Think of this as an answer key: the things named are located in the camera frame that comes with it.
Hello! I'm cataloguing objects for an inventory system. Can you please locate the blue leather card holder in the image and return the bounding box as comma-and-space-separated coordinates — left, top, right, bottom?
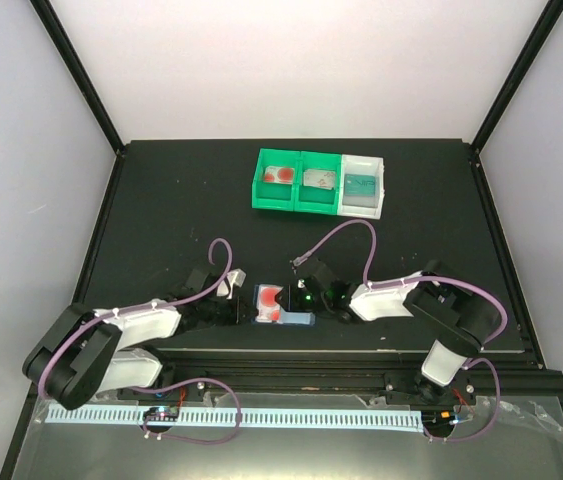
253, 285, 316, 326

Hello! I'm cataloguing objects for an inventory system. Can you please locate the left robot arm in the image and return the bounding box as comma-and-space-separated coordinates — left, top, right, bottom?
22, 266, 254, 410

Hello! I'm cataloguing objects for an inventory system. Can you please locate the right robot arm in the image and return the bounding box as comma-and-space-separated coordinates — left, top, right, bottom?
256, 259, 508, 405

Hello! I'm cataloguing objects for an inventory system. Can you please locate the red circle card in holder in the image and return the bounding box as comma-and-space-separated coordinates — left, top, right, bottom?
255, 284, 282, 323

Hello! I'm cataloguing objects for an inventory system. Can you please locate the white patterned card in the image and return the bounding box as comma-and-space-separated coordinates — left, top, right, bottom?
302, 168, 337, 192

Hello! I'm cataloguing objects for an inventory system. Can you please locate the green bin middle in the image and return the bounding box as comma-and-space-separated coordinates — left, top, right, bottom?
293, 151, 342, 215

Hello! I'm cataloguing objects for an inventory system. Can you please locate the green bin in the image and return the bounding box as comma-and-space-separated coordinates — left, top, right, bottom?
251, 148, 300, 211
293, 151, 342, 215

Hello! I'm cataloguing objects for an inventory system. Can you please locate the green bin left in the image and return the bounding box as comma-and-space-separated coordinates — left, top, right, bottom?
251, 148, 300, 211

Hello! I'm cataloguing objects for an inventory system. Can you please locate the white bin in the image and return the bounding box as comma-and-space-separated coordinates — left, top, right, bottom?
337, 155, 385, 219

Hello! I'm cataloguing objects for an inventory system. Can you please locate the left circuit board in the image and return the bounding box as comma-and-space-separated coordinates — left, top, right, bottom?
143, 406, 179, 422

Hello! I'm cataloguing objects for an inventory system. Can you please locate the light blue slotted strip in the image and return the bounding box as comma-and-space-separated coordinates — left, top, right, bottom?
45, 404, 424, 433

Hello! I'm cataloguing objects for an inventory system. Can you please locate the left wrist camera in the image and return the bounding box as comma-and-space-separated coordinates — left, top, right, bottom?
216, 269, 246, 300

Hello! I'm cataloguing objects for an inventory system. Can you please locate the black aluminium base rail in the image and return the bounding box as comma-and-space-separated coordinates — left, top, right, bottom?
161, 349, 563, 396

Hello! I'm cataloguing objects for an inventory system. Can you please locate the black frame post left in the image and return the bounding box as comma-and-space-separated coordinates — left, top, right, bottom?
30, 0, 125, 154

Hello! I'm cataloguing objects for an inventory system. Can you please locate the black frame post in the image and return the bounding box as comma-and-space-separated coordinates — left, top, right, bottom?
471, 0, 563, 154
30, 0, 125, 154

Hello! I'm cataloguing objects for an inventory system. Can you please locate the black frame post right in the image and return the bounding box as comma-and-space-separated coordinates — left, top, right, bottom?
471, 0, 563, 154

